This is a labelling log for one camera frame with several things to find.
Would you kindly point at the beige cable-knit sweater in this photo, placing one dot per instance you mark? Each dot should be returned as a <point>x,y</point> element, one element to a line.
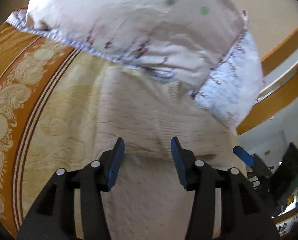
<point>148,201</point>

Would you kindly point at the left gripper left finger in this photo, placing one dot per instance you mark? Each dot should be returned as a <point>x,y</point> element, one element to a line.
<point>52,215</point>

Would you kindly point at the pink floral left pillow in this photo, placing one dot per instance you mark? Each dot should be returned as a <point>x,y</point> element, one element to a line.
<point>172,39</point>

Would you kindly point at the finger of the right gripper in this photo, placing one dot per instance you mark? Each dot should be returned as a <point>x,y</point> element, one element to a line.
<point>243,155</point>

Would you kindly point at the white blue floral right pillow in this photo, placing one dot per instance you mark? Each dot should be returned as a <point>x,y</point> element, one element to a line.
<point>232,88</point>

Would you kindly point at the yellow patterned bedspread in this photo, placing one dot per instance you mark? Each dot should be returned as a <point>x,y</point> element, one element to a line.
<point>50,98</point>

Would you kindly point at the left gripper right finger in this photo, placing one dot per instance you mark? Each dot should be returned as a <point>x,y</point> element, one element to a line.
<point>243,214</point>

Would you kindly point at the wooden shelf unit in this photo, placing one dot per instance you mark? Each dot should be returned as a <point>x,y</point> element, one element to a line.
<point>288,219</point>

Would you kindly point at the wooden headboard with grey panel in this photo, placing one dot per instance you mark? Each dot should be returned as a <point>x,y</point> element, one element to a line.
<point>280,67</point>

